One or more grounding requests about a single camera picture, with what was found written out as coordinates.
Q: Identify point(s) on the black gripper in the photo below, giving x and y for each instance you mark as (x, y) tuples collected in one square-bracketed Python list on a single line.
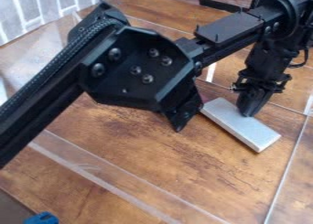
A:
[(264, 77)]

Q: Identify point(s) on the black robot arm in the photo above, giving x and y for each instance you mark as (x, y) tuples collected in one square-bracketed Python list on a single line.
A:
[(131, 67)]

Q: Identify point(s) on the black strip on table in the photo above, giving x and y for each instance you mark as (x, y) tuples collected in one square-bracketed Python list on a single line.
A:
[(222, 6)]

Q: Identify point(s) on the blue object at bottom edge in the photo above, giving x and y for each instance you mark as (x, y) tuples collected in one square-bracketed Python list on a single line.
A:
[(42, 218)]

